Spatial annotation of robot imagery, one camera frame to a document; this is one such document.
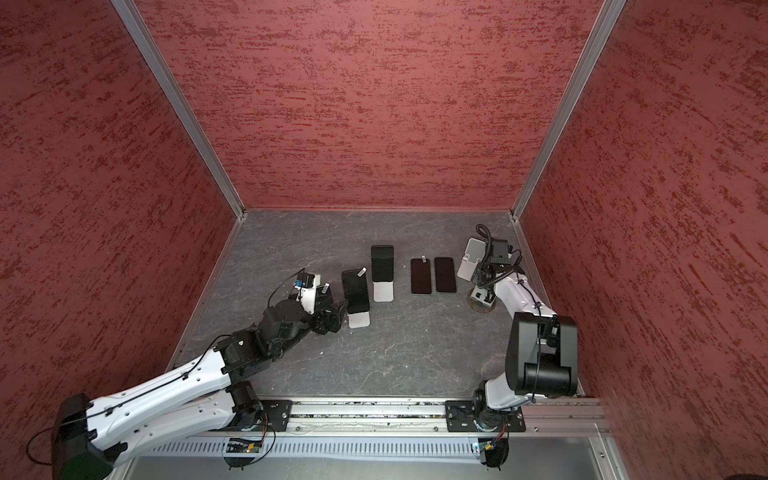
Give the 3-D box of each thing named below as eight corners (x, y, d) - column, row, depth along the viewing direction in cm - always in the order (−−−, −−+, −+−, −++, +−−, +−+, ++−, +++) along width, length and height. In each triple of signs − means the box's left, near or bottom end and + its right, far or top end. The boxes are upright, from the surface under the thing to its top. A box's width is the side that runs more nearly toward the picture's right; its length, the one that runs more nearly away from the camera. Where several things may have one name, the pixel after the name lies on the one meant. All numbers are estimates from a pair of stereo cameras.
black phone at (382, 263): (373, 289, 100) (370, 259, 86) (374, 276, 104) (371, 245, 90) (393, 289, 100) (393, 259, 86) (393, 276, 104) (393, 245, 90)
